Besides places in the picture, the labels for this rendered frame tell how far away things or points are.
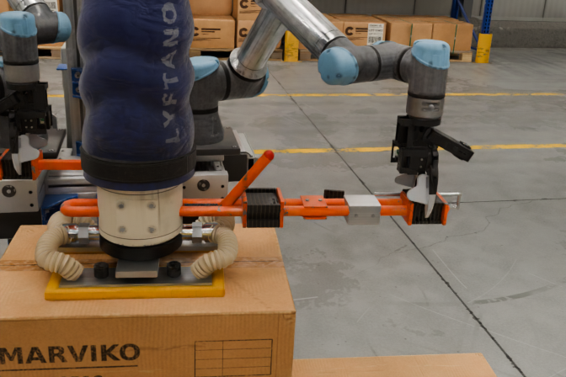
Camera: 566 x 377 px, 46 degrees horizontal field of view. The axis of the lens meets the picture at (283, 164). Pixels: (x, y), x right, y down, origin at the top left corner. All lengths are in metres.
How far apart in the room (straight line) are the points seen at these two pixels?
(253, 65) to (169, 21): 0.70
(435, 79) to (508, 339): 1.92
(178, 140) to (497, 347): 2.07
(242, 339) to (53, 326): 0.35
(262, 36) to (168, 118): 0.62
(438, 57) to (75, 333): 0.86
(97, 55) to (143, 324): 0.50
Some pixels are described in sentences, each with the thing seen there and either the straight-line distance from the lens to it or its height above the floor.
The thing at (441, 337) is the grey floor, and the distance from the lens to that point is 3.02.
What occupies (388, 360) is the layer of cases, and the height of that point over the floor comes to 0.54.
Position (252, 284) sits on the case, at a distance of 1.36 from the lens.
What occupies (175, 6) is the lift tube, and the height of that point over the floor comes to 1.49.
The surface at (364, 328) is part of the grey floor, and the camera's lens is 2.99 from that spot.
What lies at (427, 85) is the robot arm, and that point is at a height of 1.35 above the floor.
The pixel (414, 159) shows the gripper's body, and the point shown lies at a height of 1.19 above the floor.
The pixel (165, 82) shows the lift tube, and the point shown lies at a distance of 1.22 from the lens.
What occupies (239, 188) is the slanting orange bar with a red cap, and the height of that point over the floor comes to 1.12.
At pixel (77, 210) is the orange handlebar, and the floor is 1.08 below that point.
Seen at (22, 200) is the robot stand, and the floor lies 0.94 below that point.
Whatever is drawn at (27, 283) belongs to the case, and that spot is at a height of 0.95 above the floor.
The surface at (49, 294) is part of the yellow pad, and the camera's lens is 1.34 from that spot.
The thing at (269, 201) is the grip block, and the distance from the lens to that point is 1.38.
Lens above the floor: 1.63
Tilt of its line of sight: 20 degrees down
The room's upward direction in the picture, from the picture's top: 3 degrees clockwise
